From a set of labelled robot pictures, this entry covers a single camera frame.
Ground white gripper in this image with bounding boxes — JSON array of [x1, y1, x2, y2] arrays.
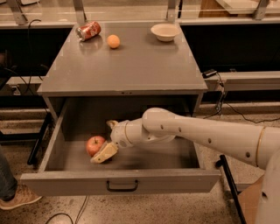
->
[[90, 120, 130, 164]]

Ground red apple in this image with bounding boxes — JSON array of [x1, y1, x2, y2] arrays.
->
[[86, 136, 105, 157]]

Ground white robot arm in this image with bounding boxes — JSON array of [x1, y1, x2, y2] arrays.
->
[[91, 108, 280, 224]]

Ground open grey drawer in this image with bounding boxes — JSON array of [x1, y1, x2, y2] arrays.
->
[[21, 96, 220, 196]]

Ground black chair leg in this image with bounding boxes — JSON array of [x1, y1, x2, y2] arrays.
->
[[27, 113, 52, 165]]

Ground orange fruit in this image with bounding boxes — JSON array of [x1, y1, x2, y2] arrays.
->
[[107, 35, 121, 49]]

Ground tan sneaker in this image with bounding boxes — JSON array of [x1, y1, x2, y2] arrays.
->
[[0, 185, 42, 210]]

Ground red soda can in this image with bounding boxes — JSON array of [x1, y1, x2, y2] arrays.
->
[[75, 21, 102, 42]]

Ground black metal stand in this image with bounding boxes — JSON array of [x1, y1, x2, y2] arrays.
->
[[215, 155, 247, 224]]

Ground black power adapter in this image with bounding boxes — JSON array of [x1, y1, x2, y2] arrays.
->
[[202, 69, 217, 79]]

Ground blue jeans leg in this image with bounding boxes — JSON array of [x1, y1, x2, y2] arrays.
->
[[0, 148, 18, 202]]

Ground white bowl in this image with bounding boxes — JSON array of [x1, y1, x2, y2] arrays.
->
[[150, 24, 180, 42]]

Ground cardboard box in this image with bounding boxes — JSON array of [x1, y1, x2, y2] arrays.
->
[[238, 176, 263, 224]]

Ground black drawer handle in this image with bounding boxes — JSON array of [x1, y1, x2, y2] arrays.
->
[[106, 180, 138, 193]]

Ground black floor cable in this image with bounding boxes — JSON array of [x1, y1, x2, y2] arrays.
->
[[44, 195, 89, 224]]

